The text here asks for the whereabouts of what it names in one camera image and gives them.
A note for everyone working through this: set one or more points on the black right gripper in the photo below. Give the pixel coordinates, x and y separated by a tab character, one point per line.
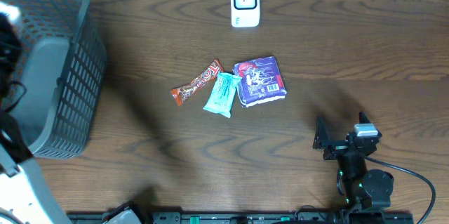
341	147

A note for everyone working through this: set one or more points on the purple Carefree pad pack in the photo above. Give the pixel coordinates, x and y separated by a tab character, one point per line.
261	81

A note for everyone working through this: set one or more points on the teal wet wipes pack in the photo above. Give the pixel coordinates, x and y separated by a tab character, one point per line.
222	95

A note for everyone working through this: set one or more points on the orange brown candy bar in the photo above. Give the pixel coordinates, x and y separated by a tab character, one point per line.
183	93

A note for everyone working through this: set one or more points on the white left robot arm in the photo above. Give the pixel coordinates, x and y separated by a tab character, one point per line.
25	195

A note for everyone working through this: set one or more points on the white barcode scanner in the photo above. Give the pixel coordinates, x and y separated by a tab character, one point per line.
245	13

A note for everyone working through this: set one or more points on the grey plastic basket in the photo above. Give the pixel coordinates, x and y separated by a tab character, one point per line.
60	72

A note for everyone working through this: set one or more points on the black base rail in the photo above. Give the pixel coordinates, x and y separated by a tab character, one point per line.
267	218

